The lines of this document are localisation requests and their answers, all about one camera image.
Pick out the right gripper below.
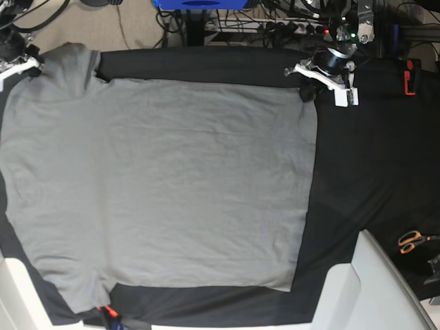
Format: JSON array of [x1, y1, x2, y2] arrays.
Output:
[[1, 44, 44, 91]]

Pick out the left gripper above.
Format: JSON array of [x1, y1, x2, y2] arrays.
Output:
[[284, 46, 359, 107]]

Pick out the grey T-shirt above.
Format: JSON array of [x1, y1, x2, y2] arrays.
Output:
[[1, 44, 318, 314]]

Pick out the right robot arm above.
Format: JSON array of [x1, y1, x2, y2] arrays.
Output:
[[1, 0, 43, 91]]

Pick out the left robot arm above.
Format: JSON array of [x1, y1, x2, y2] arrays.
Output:
[[285, 1, 375, 107]]

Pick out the white power strip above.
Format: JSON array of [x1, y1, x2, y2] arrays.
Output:
[[205, 17, 330, 36]]

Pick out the red black clamp right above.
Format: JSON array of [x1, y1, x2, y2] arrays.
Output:
[[400, 58, 421, 96]]

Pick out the black metal stand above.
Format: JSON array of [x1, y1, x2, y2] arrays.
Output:
[[181, 9, 212, 47]]

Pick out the blue plastic box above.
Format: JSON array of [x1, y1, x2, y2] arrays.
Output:
[[152, 0, 248, 10]]

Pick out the white chair left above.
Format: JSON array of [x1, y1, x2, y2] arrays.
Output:
[[1, 255, 53, 330]]

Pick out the red blue clamp front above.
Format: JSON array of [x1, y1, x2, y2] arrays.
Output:
[[96, 306, 125, 330]]

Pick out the orange handled scissors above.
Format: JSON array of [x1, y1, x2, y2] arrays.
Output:
[[397, 230, 439, 254]]

